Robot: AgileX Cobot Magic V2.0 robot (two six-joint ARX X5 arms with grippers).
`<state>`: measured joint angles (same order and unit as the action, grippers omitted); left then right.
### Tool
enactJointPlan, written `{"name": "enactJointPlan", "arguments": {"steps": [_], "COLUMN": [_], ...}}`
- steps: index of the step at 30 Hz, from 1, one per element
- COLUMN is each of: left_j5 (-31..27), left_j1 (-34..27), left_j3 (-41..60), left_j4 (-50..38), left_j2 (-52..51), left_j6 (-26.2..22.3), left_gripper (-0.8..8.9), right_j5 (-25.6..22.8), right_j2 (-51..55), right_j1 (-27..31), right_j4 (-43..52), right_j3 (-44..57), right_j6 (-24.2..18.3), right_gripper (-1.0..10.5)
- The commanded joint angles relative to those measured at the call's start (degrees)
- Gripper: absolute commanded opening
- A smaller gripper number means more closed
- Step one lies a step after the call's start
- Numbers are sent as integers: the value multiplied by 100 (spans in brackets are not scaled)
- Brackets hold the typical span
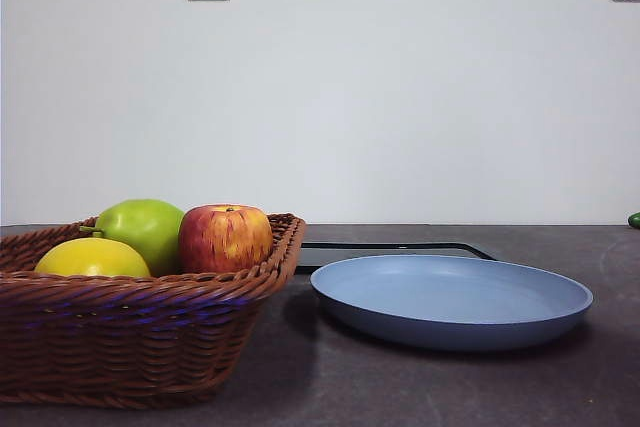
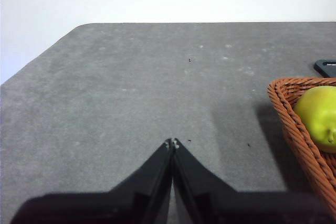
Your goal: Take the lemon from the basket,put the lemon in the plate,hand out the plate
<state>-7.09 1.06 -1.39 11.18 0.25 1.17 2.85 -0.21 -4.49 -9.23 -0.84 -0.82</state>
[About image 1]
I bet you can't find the blue plate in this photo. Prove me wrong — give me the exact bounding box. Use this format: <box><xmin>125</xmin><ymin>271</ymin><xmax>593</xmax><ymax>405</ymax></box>
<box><xmin>309</xmin><ymin>254</ymin><xmax>595</xmax><ymax>352</ymax></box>

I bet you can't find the yellow lemon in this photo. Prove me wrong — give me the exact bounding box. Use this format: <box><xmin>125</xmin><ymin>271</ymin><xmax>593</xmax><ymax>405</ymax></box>
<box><xmin>34</xmin><ymin>237</ymin><xmax>152</xmax><ymax>278</ymax></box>

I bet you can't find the brown wicker basket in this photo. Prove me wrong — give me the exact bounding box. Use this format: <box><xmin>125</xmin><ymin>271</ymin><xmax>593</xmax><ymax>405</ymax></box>
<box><xmin>0</xmin><ymin>212</ymin><xmax>307</xmax><ymax>406</ymax></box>

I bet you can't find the black flat tray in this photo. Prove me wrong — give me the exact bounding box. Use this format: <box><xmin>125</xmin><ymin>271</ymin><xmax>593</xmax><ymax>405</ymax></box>
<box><xmin>294</xmin><ymin>241</ymin><xmax>499</xmax><ymax>276</ymax></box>

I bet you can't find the red apple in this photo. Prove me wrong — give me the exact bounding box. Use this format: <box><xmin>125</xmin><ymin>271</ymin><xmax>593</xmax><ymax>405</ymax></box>
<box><xmin>178</xmin><ymin>203</ymin><xmax>275</xmax><ymax>275</ymax></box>

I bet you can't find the green pear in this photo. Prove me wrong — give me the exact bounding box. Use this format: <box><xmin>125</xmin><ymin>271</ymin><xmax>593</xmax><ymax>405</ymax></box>
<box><xmin>79</xmin><ymin>198</ymin><xmax>186</xmax><ymax>277</ymax></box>

